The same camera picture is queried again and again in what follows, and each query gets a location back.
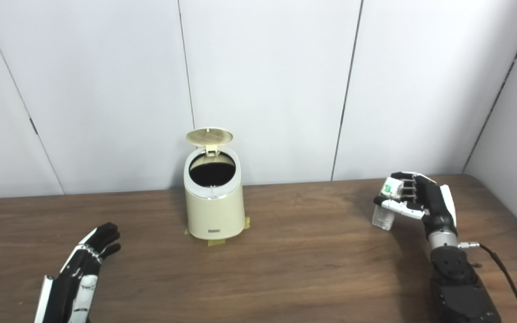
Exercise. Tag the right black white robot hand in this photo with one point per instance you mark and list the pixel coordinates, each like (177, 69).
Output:
(438, 206)

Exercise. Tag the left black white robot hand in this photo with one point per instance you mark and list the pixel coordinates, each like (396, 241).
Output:
(65, 291)

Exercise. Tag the white green milk carton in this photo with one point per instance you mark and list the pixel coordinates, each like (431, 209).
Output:
(384, 220)

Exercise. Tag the cream-colored trash bin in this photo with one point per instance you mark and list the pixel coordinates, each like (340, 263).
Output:
(213, 215)

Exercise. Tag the cream round bin lid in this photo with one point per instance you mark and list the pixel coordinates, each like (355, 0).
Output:
(210, 136)

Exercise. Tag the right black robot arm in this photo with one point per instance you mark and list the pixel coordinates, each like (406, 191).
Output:
(458, 287)

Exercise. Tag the long yellow tape strip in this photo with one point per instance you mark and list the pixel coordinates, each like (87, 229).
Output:
(216, 242)

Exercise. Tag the black wall panel clip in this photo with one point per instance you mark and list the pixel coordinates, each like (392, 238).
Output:
(33, 126)

